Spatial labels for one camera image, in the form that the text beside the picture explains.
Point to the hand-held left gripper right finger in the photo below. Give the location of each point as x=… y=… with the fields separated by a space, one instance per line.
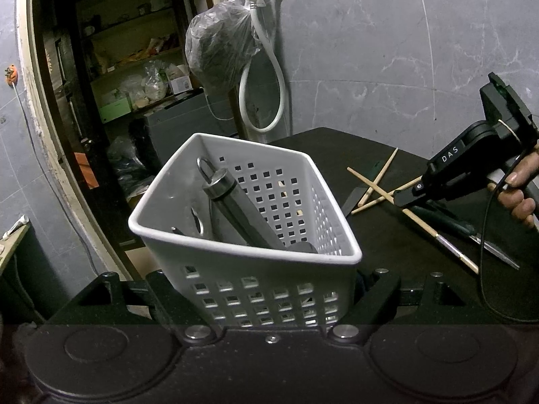
x=379 y=290

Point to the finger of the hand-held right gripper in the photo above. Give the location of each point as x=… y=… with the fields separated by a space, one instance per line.
x=410 y=195

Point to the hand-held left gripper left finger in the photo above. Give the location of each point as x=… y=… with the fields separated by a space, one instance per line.
x=164 y=294

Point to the metal spoon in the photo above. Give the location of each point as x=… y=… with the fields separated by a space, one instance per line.
x=198 y=223

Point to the white perforated utensil basket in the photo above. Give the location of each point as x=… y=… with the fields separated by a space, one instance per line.
x=252 y=269

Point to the person's right hand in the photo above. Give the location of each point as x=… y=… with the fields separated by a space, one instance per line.
x=520 y=208

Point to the dark plastic bag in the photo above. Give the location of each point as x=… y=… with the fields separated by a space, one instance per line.
x=126 y=160

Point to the orange printed poster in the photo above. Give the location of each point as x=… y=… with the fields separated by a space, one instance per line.
x=86 y=170

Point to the wooden counter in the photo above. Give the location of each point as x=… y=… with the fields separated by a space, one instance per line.
x=12 y=248

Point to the white tube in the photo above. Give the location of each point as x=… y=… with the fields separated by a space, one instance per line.
x=19 y=223

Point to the grey cabinet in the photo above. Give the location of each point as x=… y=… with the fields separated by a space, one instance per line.
x=181 y=126

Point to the green box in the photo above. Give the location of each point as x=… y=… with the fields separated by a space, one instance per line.
x=116 y=109

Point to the clear plastic food bags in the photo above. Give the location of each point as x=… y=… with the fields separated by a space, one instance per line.
x=156 y=82

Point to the dark wooden door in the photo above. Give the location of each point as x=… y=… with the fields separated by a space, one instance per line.
x=63 y=92

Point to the clear bag dark contents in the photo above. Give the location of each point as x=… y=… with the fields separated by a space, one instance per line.
x=219 y=50

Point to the storage shelf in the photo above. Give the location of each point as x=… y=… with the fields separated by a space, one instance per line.
x=126 y=42

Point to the cream door frame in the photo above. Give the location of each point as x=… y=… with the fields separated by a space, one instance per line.
x=48 y=134

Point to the orange wall hook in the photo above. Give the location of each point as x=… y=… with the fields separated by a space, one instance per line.
x=11 y=75

